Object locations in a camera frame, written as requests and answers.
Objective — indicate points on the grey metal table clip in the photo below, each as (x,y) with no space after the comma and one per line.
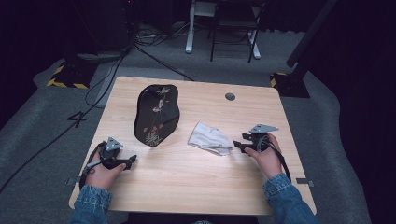
(305,182)
(71,181)

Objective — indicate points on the white desk frame legs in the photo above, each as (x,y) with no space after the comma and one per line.
(189,37)

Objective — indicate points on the black slanted stand with base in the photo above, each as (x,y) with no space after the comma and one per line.
(306,37)

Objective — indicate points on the person's left hand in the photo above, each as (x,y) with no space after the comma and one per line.
(101,177)

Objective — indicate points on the dark equipment box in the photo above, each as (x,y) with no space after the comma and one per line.
(102,25)

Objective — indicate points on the black folding chair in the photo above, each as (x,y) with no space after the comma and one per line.
(233,21)

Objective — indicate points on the black stand base hazard tape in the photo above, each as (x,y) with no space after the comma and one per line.
(73,76)

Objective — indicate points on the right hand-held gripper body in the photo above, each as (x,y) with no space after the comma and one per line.
(261,129)

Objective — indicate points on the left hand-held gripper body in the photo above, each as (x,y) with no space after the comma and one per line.
(112,146)

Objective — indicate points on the person's right hand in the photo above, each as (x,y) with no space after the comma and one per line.
(269,160)

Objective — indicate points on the white cloth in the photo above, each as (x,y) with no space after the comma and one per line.
(208,138)

